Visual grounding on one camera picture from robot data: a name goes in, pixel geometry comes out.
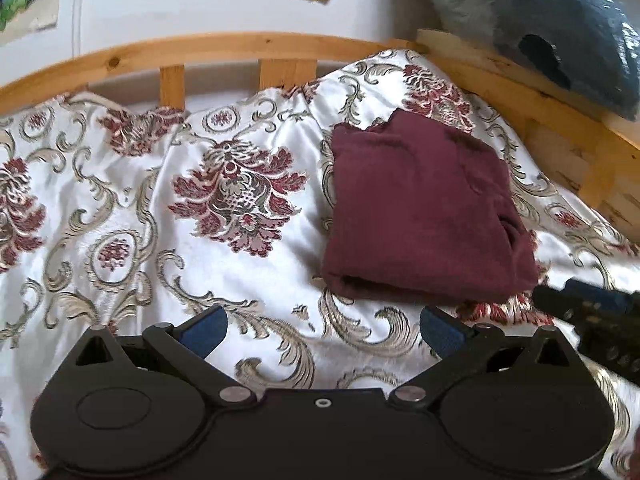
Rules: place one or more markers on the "wooden bed frame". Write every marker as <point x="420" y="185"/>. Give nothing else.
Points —
<point x="225" y="47"/>

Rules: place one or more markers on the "floral satin blanket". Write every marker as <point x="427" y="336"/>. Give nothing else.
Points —
<point x="150" y="185"/>

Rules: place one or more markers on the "maroon long-sleeve shirt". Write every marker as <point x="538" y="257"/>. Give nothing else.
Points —
<point x="420" y="200"/>

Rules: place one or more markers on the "clear plastic bag of clothes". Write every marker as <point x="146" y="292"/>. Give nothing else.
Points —
<point x="575" y="10"/>

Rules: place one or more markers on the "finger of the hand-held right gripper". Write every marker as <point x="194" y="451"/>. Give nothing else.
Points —
<point x="595" y="294"/>
<point x="610" y="345"/>

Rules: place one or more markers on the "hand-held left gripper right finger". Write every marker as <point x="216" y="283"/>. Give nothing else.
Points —
<point x="441" y="334"/>

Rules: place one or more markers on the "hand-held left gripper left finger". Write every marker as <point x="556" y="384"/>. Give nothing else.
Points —
<point x="202" y="330"/>

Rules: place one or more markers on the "white wall pipe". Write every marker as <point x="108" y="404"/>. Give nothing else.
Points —
<point x="77" y="10"/>

